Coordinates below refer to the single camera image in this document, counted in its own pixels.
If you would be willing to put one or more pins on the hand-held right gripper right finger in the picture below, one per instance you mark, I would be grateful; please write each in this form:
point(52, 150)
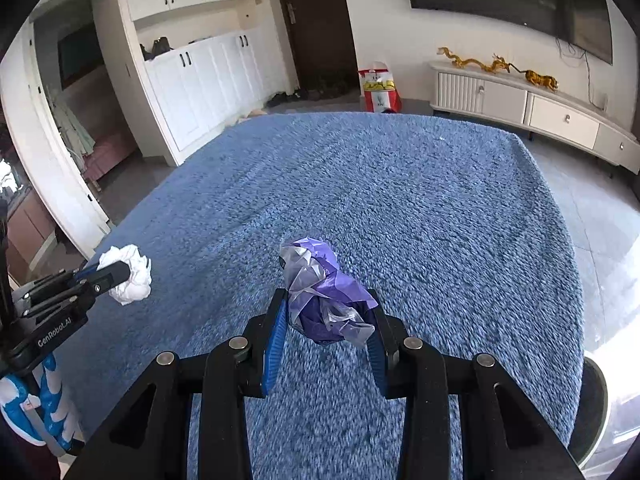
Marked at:
point(378, 365)

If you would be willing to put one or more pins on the white television cabinet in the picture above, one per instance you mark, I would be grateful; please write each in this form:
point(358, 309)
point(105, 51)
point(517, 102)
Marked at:
point(545, 110)

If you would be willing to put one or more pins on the pale green cloth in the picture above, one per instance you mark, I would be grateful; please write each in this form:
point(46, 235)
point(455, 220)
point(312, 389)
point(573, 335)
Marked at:
point(75, 130)

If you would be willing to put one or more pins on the row of dark shoes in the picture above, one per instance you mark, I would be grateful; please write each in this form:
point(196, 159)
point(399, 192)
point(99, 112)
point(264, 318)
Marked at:
point(310, 95)

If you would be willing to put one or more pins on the white tissue ball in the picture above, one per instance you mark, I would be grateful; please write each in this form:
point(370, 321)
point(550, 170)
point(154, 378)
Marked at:
point(132, 280)

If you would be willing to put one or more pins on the blue and white sneaker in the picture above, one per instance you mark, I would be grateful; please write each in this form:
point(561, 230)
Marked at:
point(52, 405)

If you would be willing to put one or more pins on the pink bed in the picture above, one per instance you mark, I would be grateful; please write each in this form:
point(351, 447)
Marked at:
point(107, 157)

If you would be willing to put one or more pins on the dark brown door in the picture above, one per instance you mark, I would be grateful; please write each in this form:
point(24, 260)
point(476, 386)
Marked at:
point(315, 25)

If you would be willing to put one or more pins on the beige slipper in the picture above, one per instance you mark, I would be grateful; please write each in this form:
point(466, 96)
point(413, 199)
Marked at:
point(250, 116)

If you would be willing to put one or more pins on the white built-in cabinet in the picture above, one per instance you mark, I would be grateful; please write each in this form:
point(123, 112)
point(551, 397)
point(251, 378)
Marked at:
point(200, 90)

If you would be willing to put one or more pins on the dark bag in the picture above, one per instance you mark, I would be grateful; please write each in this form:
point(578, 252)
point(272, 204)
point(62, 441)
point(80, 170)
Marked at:
point(157, 49)

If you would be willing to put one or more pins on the blue fluffy blanket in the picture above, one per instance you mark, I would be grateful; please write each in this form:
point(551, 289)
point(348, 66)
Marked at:
point(400, 210)

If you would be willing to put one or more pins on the dark framed screen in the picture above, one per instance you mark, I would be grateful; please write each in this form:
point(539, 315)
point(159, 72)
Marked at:
point(80, 55)

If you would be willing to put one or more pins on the purple plastic bag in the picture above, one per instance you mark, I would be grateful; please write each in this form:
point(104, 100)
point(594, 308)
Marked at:
point(320, 280)

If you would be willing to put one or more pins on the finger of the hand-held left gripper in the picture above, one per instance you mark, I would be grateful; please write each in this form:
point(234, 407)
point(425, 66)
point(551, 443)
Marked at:
point(55, 284)
point(107, 277)

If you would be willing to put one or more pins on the gold tiger figurine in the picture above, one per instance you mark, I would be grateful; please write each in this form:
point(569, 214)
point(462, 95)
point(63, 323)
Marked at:
point(541, 81)

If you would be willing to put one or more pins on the long gold dragon figurine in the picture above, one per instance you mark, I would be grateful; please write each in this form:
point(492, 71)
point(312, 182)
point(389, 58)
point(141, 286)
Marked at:
point(465, 62)

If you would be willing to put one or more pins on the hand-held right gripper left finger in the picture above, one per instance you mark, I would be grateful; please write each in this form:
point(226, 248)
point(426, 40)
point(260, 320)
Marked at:
point(275, 345)

